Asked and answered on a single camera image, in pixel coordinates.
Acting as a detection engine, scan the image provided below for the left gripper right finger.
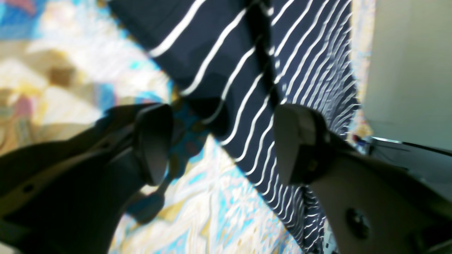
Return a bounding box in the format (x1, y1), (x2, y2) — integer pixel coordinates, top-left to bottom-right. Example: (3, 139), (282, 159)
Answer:
(273, 104), (451, 254)

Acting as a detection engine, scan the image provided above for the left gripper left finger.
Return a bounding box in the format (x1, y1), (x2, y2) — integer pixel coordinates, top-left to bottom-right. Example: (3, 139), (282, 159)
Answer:
(0, 103), (174, 254)

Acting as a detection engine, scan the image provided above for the navy white striped T-shirt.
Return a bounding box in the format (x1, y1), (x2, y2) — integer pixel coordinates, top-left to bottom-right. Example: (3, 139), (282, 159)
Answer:
(108, 0), (359, 254)

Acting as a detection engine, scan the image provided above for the patterned colourful tablecloth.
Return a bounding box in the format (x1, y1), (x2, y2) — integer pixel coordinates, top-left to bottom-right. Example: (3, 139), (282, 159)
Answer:
(0, 0), (375, 254)

